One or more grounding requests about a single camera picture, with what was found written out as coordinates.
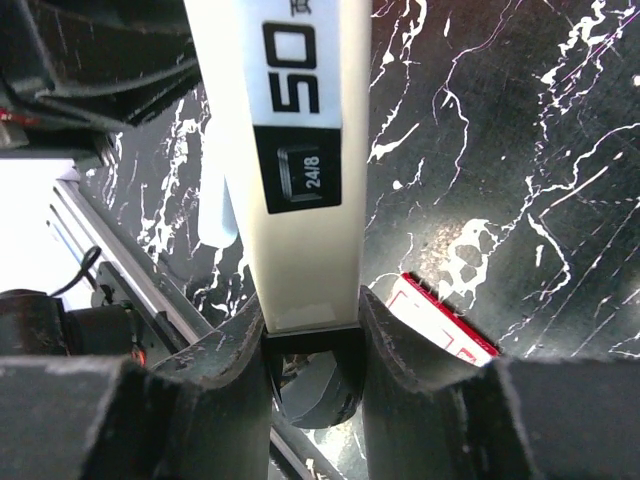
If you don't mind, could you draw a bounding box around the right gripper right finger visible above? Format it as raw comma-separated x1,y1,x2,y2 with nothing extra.
360,289,639,479

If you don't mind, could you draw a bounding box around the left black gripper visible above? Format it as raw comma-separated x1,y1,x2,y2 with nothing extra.
1,0,200,130

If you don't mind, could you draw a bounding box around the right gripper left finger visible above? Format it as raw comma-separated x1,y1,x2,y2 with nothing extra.
1,292,271,479

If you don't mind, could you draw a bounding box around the red staple box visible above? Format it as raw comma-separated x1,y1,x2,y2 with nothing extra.
376,272,501,368

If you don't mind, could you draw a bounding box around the beige black stapler base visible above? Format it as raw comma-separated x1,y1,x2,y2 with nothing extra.
185,1,371,429

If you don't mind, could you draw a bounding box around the light blue white stapler top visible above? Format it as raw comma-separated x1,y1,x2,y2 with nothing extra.
198,164,238,249

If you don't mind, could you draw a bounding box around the black marble pattern mat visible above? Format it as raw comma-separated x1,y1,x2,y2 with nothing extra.
84,0,640,361

